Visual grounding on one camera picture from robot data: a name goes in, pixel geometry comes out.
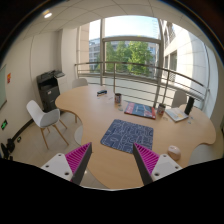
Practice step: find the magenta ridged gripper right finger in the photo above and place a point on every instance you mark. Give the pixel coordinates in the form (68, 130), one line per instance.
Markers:
(152, 166)

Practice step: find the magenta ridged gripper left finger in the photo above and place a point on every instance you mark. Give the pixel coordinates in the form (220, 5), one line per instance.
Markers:
(70, 166)

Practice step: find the blue patterned mouse pad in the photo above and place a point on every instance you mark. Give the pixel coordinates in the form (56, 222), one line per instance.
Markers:
(121, 135)

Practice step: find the white chair with wooden legs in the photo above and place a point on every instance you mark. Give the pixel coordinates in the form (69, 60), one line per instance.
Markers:
(44, 119)

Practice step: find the open white laptop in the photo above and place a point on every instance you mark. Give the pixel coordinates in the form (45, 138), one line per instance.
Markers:
(177, 114)

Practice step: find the white cup with red band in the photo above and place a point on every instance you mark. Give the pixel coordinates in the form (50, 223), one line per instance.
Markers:
(161, 109)

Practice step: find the red and blue book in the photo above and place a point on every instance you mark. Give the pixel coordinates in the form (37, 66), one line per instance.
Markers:
(140, 110)

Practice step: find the white chair near window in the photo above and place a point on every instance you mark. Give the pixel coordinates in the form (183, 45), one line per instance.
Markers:
(180, 98)

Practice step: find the dark patterned mug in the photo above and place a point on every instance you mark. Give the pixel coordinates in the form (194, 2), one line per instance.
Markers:
(118, 97)

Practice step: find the green exit sign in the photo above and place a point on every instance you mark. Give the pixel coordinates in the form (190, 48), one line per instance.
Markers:
(4, 124)

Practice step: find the small black box on table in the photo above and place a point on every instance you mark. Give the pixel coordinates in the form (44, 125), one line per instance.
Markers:
(101, 92)

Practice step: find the white chair behind table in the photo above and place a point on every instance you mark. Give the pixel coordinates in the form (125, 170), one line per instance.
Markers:
(79, 82)

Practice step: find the black office printer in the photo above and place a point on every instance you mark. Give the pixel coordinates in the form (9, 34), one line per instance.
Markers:
(48, 88)

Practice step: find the metal window railing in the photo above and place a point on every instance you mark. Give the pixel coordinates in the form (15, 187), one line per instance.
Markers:
(141, 82)

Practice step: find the round ceiling light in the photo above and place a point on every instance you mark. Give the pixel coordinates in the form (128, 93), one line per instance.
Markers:
(47, 15)

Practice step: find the red wall notice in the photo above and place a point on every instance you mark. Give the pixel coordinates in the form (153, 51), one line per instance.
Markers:
(9, 78)

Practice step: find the whiteboard on left wall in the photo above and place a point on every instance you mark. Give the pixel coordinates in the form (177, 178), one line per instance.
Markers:
(2, 87)

